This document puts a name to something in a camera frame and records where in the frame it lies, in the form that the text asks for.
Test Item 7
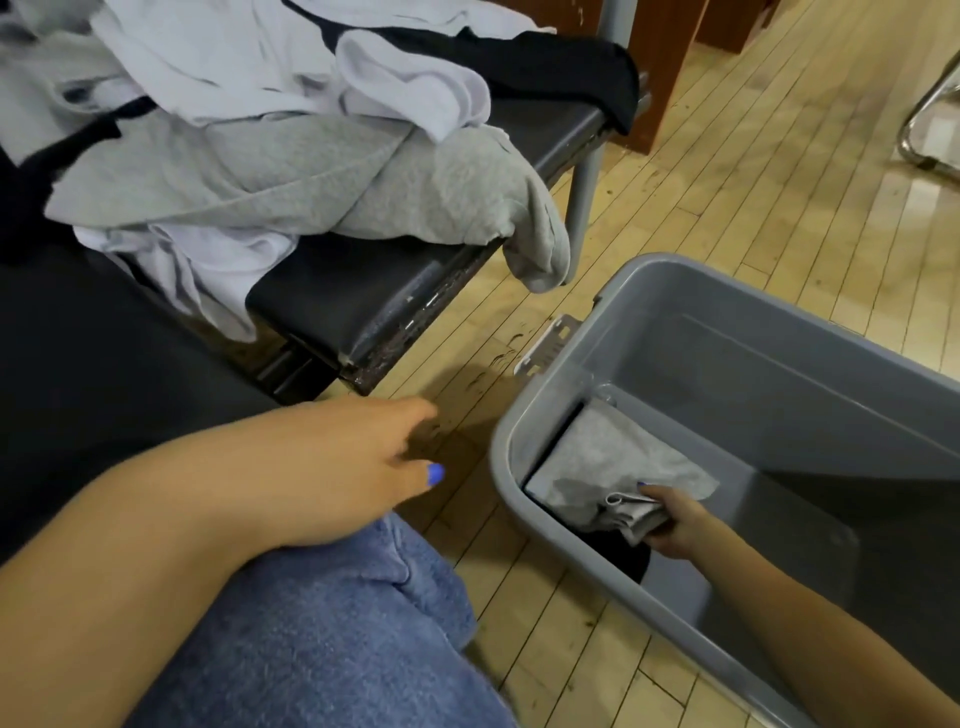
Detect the grey sweatshirt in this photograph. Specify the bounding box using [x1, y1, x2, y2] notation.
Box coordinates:
[43, 112, 573, 295]

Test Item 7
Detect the person's right forearm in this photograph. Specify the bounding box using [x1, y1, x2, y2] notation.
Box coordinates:
[675, 517, 960, 728]

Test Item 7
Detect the person's left hand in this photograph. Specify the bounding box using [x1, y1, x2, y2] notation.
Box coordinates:
[222, 396, 448, 551]

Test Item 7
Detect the person's right hand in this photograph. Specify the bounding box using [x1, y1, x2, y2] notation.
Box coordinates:
[637, 483, 721, 561]

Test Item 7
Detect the brown wooden cabinet panel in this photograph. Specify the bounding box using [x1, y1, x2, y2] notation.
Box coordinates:
[628, 0, 711, 156]
[705, 0, 783, 55]

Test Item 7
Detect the grey cloth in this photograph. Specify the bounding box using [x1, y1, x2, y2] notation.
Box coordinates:
[524, 397, 722, 547]

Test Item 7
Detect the black seat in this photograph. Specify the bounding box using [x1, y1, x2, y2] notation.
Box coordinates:
[0, 243, 282, 565]

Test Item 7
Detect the black garment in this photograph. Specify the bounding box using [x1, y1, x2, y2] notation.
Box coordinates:
[283, 0, 643, 138]
[0, 96, 155, 265]

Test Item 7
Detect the grey plastic storage bin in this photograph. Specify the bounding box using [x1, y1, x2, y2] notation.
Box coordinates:
[489, 253, 960, 728]

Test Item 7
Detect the chrome chair leg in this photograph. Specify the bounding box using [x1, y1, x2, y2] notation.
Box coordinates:
[897, 69, 960, 183]

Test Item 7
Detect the person's left forearm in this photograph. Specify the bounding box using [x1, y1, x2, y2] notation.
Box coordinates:
[0, 433, 290, 728]

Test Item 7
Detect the white bin latch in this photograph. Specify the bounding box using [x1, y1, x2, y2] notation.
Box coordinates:
[513, 314, 585, 378]

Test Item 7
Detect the black padded chair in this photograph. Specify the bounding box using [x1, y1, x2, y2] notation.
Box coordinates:
[246, 0, 652, 397]

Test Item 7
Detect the person's blue denim leg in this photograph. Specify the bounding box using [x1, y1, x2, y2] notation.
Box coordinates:
[126, 514, 520, 728]

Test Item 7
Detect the light grey garment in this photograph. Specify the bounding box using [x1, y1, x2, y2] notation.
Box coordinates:
[0, 0, 145, 165]

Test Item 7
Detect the white garment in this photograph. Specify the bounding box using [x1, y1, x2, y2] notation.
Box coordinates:
[73, 221, 303, 345]
[88, 0, 558, 145]

